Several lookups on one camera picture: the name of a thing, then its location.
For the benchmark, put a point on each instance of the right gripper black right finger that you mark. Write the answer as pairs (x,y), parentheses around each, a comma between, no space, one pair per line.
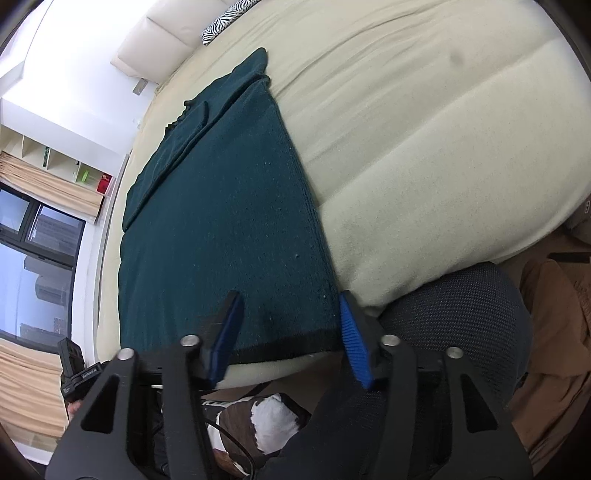
(361,336)

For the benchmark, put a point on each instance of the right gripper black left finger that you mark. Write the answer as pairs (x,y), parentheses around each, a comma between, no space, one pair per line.
(219,338)

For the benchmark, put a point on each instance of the dark teal knit sweater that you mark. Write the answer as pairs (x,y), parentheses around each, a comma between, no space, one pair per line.
(223,205)

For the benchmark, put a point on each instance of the brown clothing pile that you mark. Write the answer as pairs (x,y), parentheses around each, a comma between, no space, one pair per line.
(551,410)

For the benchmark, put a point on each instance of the person's left hand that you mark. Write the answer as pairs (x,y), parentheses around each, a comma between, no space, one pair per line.
(73,408)

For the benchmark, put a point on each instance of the brown white cowhide rug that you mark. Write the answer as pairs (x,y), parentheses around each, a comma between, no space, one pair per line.
(249,426)

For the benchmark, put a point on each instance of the black mesh office chair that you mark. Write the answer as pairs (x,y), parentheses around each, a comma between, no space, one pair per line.
(455,350)

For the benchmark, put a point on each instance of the dark framed window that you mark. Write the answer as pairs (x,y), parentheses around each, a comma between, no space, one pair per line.
(38,255)

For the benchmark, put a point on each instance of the red box on shelf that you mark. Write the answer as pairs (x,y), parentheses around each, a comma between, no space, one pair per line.
(103,184)

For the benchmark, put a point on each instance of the cream bed mattress sheet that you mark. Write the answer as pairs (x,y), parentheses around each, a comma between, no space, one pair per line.
(435,134)

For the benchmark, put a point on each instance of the beige curtain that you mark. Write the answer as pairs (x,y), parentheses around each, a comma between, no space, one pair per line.
(47,187)

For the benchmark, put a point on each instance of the cream padded headboard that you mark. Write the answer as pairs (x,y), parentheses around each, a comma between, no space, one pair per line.
(168,34)

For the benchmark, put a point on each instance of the zebra print pillow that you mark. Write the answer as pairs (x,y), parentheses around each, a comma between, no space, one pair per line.
(223,21)

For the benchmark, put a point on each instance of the white wall shelf unit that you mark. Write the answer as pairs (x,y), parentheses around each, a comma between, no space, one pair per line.
(49,159)

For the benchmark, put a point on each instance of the wall power socket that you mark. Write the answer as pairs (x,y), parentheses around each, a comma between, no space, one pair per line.
(139,86)

